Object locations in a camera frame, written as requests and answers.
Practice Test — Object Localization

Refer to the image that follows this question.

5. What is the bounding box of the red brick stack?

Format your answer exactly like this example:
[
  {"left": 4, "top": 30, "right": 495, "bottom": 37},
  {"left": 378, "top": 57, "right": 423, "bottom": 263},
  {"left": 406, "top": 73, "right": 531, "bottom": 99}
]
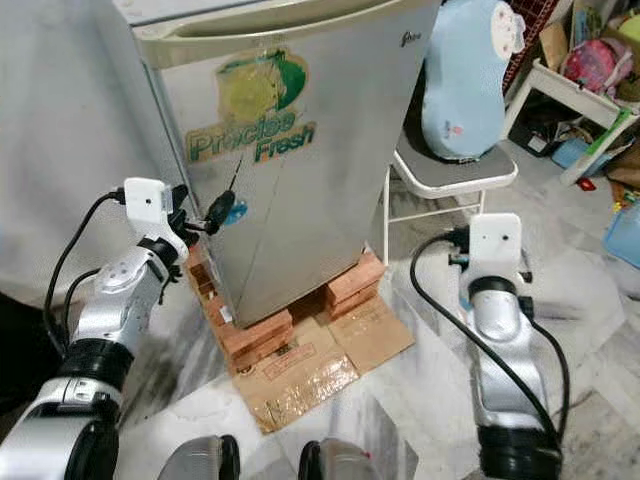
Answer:
[
  {"left": 325, "top": 250, "right": 388, "bottom": 321},
  {"left": 188, "top": 250, "right": 291, "bottom": 369}
]

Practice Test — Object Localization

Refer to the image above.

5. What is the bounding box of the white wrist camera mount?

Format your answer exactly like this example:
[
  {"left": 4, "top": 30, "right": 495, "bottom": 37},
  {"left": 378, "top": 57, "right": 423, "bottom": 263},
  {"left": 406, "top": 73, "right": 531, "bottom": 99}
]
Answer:
[
  {"left": 468, "top": 213, "right": 531, "bottom": 291},
  {"left": 123, "top": 177, "right": 191, "bottom": 263}
]

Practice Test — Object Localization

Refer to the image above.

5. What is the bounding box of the silver robot left leg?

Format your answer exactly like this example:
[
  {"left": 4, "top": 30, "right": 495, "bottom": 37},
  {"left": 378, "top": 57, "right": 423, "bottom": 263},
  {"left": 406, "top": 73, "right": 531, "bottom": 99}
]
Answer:
[{"left": 155, "top": 435, "right": 241, "bottom": 480}]

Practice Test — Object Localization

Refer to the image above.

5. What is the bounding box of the white metal frame chair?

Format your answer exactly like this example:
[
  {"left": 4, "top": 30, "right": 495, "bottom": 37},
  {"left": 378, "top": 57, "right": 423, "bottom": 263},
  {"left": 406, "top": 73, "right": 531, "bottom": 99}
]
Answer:
[{"left": 382, "top": 135, "right": 519, "bottom": 267}]

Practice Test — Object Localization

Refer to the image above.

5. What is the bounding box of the silver robot right leg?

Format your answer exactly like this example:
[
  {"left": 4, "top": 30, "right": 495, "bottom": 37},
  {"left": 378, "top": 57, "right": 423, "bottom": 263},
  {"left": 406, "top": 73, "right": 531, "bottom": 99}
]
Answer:
[{"left": 298, "top": 438, "right": 381, "bottom": 480}]

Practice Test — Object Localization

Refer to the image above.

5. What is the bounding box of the pink backpack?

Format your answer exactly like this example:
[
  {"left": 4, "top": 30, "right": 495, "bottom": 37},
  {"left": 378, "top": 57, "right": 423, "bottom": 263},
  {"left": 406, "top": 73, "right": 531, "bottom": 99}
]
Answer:
[{"left": 560, "top": 38, "right": 631, "bottom": 96}]

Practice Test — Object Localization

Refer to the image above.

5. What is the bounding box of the blue plastic box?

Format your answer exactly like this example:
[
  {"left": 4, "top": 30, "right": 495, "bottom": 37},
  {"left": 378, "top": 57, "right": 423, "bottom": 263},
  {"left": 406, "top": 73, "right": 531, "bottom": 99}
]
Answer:
[{"left": 603, "top": 200, "right": 640, "bottom": 269}]

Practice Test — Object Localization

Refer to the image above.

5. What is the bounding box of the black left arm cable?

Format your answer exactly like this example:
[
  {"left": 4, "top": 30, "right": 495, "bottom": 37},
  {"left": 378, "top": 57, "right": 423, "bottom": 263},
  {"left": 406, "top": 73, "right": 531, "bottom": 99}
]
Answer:
[{"left": 43, "top": 192, "right": 129, "bottom": 361}]

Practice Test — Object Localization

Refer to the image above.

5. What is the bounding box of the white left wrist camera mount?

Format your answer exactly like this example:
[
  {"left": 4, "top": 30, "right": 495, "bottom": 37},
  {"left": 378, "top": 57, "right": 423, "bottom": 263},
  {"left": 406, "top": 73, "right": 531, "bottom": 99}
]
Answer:
[{"left": 123, "top": 177, "right": 191, "bottom": 263}]

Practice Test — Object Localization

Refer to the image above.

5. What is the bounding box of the white low shelf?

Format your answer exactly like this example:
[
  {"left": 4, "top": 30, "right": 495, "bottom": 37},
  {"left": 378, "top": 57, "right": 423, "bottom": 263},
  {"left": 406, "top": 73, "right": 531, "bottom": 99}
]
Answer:
[{"left": 500, "top": 60, "right": 640, "bottom": 187}]

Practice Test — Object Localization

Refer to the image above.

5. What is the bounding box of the silver robot leg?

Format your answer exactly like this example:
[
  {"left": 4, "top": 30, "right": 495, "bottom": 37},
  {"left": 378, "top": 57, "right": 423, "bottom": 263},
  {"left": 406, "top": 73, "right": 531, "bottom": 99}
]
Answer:
[
  {"left": 298, "top": 438, "right": 381, "bottom": 480},
  {"left": 155, "top": 435, "right": 241, "bottom": 480}
]

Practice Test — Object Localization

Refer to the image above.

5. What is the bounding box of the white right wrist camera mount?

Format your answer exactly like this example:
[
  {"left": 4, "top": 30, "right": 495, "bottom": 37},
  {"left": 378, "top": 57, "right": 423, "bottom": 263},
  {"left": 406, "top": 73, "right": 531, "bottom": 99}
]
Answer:
[{"left": 468, "top": 213, "right": 531, "bottom": 291}]

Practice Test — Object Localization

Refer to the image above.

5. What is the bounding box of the grey fridge cabinet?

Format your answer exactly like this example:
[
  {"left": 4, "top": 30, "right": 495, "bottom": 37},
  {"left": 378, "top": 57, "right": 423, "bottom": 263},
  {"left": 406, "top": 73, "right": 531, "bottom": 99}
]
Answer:
[{"left": 105, "top": 0, "right": 291, "bottom": 323}]

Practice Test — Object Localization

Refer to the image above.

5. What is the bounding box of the silver fridge door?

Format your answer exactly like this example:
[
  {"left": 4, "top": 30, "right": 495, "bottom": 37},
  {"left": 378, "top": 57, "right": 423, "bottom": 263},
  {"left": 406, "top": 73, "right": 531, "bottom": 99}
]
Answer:
[{"left": 135, "top": 0, "right": 443, "bottom": 327}]

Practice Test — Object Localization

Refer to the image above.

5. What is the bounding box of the brown flattened cardboard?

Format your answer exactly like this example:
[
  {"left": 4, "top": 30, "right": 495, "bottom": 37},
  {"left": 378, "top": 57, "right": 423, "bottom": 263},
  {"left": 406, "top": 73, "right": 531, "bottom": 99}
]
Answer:
[{"left": 190, "top": 290, "right": 417, "bottom": 437}]

